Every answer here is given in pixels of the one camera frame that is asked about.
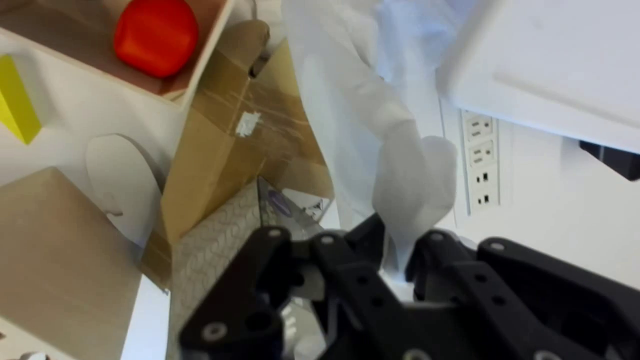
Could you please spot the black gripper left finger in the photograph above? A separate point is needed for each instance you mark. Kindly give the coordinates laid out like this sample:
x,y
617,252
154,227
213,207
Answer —
x,y
266,312

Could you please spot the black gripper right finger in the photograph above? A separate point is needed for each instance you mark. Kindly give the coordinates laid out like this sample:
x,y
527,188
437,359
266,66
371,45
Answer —
x,y
521,312

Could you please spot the white napkin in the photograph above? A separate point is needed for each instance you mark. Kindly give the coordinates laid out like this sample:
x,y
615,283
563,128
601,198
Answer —
x,y
407,187

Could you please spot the white power strip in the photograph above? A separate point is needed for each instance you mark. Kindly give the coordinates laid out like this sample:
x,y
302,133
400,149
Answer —
x,y
480,162

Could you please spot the brown cardboard box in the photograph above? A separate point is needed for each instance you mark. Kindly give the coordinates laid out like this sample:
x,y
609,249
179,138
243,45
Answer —
x,y
220,152

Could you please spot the thin clear plastic piece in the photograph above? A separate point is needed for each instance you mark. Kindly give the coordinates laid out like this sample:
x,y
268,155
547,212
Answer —
x,y
122,187

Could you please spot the wooden shape sorter cube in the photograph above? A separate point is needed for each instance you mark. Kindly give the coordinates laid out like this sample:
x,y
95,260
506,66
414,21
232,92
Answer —
x,y
60,267

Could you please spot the white container lid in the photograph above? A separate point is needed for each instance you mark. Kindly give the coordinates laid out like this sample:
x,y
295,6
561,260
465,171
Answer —
x,y
553,61

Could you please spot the red rounded wooden block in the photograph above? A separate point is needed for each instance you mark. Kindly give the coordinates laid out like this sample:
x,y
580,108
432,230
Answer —
x,y
157,36

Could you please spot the open wooden block box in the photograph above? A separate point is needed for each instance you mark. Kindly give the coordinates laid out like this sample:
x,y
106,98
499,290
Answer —
x,y
81,47

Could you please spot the yellow wooden wedge block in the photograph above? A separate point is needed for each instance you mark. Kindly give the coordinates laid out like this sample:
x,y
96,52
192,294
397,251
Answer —
x,y
17,100

